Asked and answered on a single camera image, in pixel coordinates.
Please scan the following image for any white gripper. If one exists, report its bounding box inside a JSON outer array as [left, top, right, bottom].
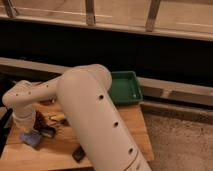
[[12, 107, 42, 140]]

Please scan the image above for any blue sponge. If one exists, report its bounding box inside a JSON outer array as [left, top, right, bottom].
[[20, 131, 42, 148]]

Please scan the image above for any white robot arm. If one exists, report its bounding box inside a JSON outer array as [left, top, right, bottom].
[[2, 64, 152, 171]]

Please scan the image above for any brown pine cone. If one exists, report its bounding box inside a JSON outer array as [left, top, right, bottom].
[[34, 111, 47, 130]]

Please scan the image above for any black rectangular block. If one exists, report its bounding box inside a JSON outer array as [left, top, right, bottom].
[[72, 146, 85, 162]]

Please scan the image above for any green plastic tray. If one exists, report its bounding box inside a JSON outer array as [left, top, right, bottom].
[[109, 71, 143, 105]]

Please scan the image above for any wooden railing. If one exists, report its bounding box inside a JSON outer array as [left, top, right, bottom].
[[0, 0, 213, 42]]

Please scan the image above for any wooden handled tool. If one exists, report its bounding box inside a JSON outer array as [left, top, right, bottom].
[[49, 114, 65, 122]]

